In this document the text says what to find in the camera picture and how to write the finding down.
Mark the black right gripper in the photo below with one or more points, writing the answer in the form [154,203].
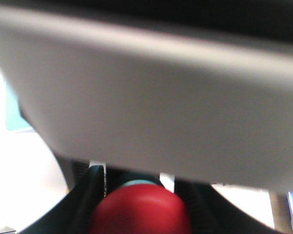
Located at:
[202,89]

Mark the light blue plastic box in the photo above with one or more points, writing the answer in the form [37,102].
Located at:
[14,122]

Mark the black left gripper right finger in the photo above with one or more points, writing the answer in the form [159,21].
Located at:
[211,213]

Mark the red mushroom push button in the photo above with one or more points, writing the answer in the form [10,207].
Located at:
[141,209]

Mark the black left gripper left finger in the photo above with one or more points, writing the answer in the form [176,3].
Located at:
[72,214]

